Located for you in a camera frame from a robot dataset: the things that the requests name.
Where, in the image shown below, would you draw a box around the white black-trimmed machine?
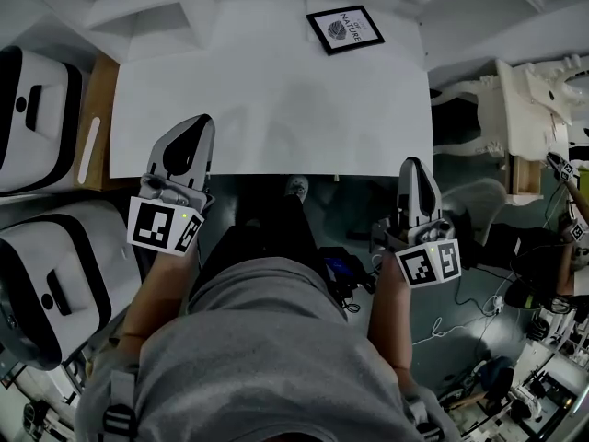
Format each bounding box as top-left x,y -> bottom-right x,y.
0,198 -> 142,372
0,46 -> 84,197

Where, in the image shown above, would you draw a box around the black yellow-patched bag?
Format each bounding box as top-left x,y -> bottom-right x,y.
503,277 -> 540,311

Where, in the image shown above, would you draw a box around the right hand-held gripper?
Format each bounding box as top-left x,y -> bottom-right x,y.
370,157 -> 463,289

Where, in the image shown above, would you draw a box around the white shell chair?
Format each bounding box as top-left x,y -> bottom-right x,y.
347,177 -> 507,252

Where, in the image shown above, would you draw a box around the person's grey shirt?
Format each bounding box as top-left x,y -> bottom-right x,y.
77,255 -> 461,442

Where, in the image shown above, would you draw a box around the person's white shoe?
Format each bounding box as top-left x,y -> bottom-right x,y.
283,175 -> 310,202

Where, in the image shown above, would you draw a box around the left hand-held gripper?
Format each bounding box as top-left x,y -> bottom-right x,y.
127,114 -> 216,258

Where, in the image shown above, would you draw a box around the white floor cable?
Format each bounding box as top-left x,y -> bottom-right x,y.
411,292 -> 507,347

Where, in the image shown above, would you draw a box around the person's left forearm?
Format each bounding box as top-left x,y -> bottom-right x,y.
117,246 -> 194,367

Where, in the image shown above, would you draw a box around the white desk with drawers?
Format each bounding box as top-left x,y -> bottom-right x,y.
17,0 -> 549,179

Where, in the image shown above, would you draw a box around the black belt-mounted device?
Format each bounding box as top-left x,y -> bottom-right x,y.
317,246 -> 375,313

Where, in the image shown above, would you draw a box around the person's right forearm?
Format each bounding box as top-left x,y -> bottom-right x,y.
367,260 -> 413,386

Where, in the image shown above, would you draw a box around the black framed nature picture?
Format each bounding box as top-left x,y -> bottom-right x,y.
306,5 -> 386,57

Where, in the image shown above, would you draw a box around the person's black trousers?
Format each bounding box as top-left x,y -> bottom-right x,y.
202,195 -> 318,294

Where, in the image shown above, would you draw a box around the grey shoulder strap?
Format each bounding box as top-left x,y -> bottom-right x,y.
404,393 -> 447,442
103,368 -> 139,442

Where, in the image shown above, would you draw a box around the brown wooden cabinet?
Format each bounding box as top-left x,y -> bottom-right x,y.
73,54 -> 121,192

